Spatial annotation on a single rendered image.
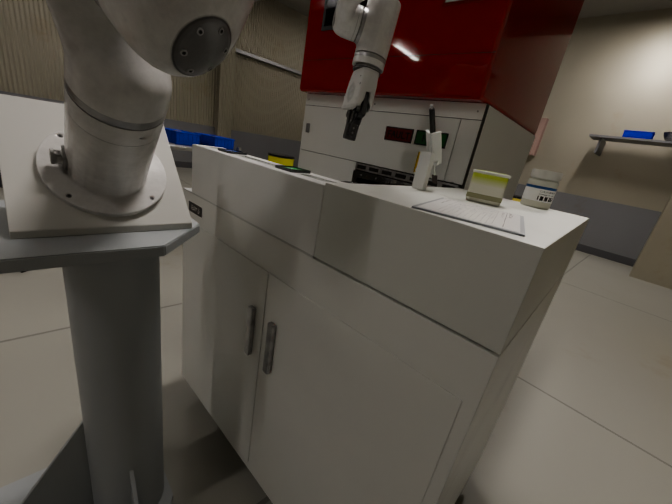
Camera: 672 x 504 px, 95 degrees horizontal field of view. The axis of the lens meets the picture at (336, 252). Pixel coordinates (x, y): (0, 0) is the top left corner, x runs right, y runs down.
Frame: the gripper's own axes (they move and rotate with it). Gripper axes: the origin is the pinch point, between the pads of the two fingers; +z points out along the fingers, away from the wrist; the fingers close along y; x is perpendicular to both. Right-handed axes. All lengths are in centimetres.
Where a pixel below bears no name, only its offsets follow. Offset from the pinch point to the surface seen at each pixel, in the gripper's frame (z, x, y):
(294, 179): 14.2, -18.0, 22.8
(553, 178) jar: -2, 45, 28
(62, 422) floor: 114, -67, -19
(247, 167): 15.3, -25.6, 7.6
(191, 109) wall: -19, -84, -654
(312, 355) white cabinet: 47, -9, 33
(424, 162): 3.6, 11.0, 21.6
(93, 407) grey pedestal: 71, -49, 20
